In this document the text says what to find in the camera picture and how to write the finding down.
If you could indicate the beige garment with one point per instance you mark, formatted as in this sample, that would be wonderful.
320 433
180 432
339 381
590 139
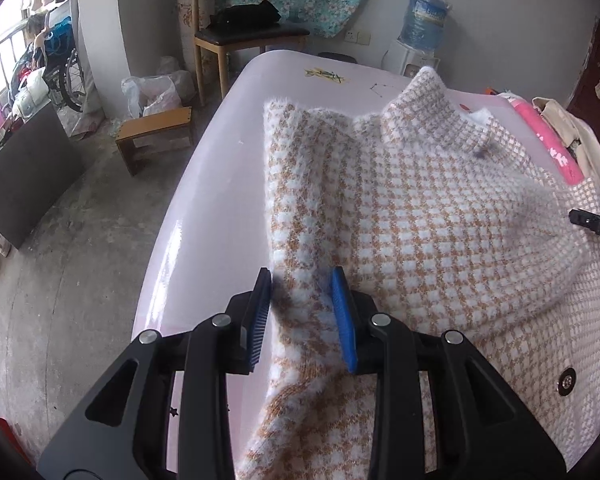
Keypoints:
590 145

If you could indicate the floral covered cabinet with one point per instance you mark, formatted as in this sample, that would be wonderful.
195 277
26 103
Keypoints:
185 10

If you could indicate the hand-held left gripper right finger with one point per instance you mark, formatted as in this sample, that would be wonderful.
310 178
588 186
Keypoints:
340 320

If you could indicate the blue water bottle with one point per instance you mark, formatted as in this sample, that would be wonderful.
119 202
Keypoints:
422 22

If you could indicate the white wall socket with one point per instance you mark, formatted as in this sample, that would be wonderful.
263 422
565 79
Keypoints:
357 37

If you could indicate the beige white houndstooth coat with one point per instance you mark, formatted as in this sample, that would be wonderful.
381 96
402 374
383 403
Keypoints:
405 210

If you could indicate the metal railing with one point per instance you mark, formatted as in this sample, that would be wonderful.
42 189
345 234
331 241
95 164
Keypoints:
2 40

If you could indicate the pink printed blanket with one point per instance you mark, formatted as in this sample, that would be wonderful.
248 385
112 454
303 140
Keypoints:
555 145

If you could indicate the wooden chair with dark seat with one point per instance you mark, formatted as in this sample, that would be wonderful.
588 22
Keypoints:
260 35

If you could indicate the wheelchair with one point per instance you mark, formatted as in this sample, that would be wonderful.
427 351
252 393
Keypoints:
72 75

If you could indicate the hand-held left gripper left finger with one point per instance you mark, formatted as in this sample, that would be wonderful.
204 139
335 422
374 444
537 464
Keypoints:
260 310

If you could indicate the small wooden stool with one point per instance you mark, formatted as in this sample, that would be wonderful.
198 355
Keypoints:
152 122

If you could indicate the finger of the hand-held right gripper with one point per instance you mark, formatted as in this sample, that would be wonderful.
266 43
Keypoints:
595 225

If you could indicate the black bag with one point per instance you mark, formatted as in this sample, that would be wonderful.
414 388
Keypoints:
245 14

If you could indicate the white water dispenser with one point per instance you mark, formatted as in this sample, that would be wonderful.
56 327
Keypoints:
400 60

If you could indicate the white plastic bags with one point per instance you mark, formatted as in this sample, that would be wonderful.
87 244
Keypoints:
145 92

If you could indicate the dark red door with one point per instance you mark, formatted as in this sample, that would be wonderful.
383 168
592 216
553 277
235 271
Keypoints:
597 60

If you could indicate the dark board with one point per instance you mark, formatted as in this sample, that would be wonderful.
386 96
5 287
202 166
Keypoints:
25 170

